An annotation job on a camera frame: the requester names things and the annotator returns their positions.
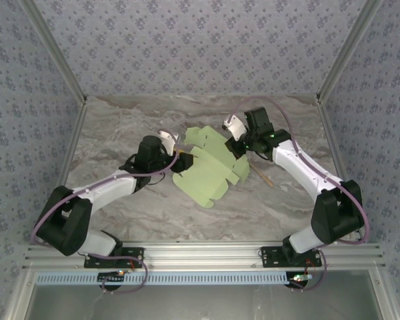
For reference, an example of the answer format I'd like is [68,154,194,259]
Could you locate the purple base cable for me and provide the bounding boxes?
[288,249,327,293]
[86,255,150,296]

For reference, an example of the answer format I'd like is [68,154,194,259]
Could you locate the light green paper box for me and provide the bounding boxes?
[172,125,251,209]

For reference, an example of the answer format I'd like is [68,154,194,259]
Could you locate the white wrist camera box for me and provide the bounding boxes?
[158,130,180,156]
[222,115,246,141]

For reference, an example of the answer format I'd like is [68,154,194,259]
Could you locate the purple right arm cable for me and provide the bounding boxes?
[228,95,370,247]

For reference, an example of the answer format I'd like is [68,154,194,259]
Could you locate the small circuit board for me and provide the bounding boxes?
[286,273,313,288]
[98,270,127,284]

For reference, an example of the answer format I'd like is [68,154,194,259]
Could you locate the light blue slotted cable duct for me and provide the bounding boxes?
[35,271,377,286]

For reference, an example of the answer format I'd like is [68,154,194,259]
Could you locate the wide aluminium frame beam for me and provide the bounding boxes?
[23,242,386,269]

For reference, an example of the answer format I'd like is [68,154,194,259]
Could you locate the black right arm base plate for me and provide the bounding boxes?
[260,245,323,269]

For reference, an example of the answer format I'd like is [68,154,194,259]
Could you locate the thin wooden stick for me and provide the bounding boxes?
[249,165,274,187]

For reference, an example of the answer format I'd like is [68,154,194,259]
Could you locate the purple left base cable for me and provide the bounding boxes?
[86,255,150,296]

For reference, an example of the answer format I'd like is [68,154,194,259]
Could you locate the small right circuit board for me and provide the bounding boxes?
[286,273,313,288]

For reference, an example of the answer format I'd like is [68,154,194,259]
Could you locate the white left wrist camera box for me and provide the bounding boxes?
[158,130,180,156]

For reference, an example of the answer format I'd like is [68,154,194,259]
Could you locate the grey metal panel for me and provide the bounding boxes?
[6,270,397,320]

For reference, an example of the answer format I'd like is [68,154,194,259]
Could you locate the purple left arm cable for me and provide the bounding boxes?
[31,155,180,246]

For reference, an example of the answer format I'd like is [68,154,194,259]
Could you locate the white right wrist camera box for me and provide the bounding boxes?
[222,115,246,141]

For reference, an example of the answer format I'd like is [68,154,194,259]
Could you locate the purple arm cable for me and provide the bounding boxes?
[228,95,370,247]
[31,155,180,246]

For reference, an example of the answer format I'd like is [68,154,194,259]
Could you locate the aluminium frame rail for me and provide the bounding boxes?
[318,99,367,243]
[39,99,87,246]

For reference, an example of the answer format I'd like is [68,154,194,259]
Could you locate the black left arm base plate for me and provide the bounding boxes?
[83,246,145,269]

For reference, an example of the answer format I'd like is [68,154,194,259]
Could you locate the aluminium frame post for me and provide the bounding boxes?
[19,0,88,103]
[315,0,384,103]

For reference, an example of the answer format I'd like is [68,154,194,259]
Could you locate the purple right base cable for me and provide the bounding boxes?
[288,249,327,293]

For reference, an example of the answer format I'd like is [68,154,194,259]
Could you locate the small left circuit board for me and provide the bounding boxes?
[98,270,127,284]

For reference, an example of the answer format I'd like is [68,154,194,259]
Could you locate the thin black left wrist cable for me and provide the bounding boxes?
[145,171,168,191]

